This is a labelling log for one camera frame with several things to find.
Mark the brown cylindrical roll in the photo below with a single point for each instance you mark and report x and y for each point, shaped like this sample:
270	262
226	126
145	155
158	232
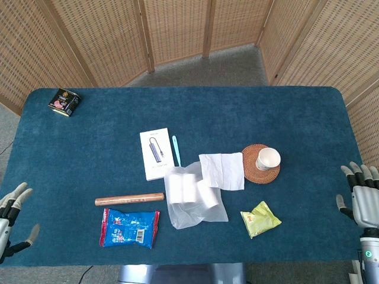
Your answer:
127	199

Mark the round woven rattan coaster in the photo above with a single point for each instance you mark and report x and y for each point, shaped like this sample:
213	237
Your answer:
250	171

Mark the yellow-green snack packet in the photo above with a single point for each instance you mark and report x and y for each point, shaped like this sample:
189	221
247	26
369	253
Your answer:
260	220

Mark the blue felt table cover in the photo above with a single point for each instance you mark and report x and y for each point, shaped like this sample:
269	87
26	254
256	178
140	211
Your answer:
237	118

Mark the translucent plastic bag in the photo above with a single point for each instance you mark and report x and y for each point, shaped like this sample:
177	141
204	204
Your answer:
192	216

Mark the white paper roll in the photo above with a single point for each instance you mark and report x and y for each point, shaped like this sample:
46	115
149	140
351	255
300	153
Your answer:
177	189
190	187
207	193

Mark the woven bamboo folding screen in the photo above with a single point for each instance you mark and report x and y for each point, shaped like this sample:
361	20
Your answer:
103	38

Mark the blue snack bag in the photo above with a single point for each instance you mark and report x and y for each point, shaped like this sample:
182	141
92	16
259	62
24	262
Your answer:
127	229

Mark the white tissue sheet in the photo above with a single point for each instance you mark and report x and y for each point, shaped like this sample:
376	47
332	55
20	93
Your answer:
225	171

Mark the white product box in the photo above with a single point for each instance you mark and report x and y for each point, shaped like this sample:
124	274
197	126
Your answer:
155	154

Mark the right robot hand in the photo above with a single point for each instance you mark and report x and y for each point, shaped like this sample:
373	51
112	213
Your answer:
367	207

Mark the light blue plastic stick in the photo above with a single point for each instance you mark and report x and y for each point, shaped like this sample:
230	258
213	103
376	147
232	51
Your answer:
176	151

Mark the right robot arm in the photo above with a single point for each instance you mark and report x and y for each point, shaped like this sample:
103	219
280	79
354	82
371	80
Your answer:
370	260

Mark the small white paper cup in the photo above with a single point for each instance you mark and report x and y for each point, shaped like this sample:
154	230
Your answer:
268	158

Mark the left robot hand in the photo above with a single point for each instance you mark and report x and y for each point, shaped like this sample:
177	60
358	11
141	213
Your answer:
6	225

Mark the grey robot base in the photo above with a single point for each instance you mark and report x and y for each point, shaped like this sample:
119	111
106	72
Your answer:
177	273

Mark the black tin can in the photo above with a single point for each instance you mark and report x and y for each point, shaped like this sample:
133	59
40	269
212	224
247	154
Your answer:
63	102

